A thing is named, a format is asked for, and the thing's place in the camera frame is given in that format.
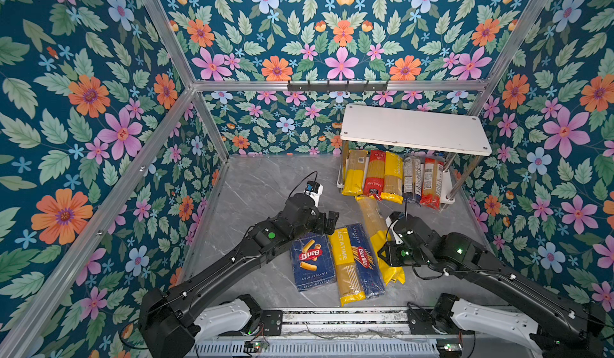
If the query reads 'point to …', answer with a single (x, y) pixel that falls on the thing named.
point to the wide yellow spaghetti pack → (354, 178)
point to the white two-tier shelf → (462, 139)
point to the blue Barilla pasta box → (313, 260)
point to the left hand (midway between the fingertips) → (330, 211)
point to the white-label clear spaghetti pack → (412, 179)
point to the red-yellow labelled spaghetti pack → (432, 181)
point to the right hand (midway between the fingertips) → (381, 250)
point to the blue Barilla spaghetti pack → (370, 273)
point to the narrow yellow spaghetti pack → (393, 178)
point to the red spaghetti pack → (375, 176)
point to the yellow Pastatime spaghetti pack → (349, 288)
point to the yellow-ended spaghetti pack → (377, 230)
